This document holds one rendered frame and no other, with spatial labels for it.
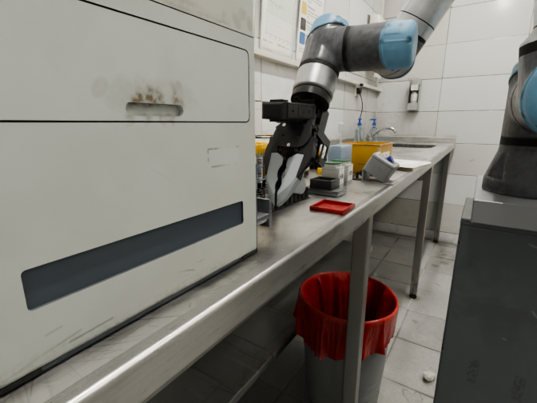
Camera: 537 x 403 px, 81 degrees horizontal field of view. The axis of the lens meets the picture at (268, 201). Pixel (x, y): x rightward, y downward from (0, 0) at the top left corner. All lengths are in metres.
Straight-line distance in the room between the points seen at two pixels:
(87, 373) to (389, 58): 0.56
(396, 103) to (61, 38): 3.03
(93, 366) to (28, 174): 0.14
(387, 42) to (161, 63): 0.40
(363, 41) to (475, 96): 2.54
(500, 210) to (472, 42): 2.60
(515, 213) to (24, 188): 0.62
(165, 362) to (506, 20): 3.11
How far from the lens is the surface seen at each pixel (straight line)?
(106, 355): 0.28
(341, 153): 0.93
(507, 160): 0.71
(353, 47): 0.61
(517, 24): 3.18
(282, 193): 0.51
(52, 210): 0.25
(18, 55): 0.24
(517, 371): 0.79
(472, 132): 3.10
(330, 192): 0.74
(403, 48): 0.59
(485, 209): 0.64
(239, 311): 0.34
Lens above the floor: 1.04
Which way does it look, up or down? 14 degrees down
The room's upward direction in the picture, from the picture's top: straight up
